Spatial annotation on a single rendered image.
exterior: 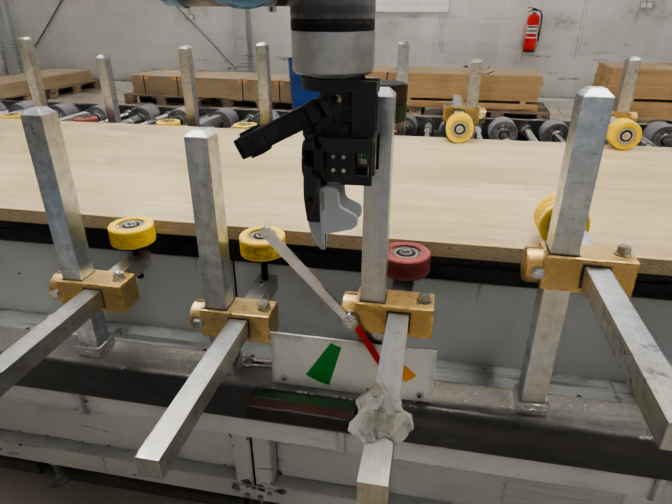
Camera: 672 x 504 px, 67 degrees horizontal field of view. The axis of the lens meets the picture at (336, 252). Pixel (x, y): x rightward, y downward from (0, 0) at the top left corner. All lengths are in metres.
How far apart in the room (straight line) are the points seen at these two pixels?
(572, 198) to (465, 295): 0.36
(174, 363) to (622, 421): 0.73
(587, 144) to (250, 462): 1.07
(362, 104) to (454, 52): 7.25
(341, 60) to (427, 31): 7.29
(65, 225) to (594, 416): 0.87
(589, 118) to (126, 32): 9.14
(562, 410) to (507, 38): 7.12
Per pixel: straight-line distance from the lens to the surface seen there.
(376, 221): 0.70
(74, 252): 0.92
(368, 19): 0.57
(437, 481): 1.37
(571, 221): 0.71
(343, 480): 1.41
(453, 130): 1.57
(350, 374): 0.83
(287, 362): 0.85
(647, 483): 1.04
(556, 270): 0.73
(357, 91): 0.58
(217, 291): 0.82
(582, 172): 0.69
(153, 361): 0.97
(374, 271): 0.73
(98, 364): 1.00
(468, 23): 7.80
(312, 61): 0.56
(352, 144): 0.57
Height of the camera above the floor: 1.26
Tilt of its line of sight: 26 degrees down
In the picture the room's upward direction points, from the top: straight up
